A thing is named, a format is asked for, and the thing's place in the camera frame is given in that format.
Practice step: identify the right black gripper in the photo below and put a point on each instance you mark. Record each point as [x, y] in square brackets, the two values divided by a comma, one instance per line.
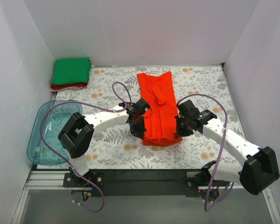
[182, 124]

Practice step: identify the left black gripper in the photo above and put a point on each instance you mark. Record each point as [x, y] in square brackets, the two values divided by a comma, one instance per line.
[138, 122]

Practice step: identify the orange t-shirt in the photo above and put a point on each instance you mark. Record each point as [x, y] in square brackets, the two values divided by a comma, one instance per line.
[160, 120]

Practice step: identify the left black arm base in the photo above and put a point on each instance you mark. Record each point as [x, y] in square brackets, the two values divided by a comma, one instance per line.
[72, 180]

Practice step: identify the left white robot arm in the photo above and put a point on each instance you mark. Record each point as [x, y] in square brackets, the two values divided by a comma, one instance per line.
[77, 133]

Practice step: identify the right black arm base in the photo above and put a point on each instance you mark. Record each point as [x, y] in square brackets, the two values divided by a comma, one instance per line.
[195, 179]

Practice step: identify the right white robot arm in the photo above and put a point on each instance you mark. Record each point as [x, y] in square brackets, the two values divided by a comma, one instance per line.
[257, 168]

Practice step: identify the floral patterned table mat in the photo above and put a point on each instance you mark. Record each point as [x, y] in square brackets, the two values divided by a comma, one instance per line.
[116, 148]

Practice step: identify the folded pink t-shirt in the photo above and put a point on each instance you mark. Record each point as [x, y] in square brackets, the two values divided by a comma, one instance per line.
[66, 88]

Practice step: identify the clear teal plastic bin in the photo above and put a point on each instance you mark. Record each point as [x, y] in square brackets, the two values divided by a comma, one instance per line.
[37, 151]

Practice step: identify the folded green t-shirt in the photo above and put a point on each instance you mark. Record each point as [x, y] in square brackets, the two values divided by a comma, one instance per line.
[70, 71]

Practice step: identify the aluminium frame rail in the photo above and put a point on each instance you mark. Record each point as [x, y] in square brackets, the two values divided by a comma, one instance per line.
[45, 201]

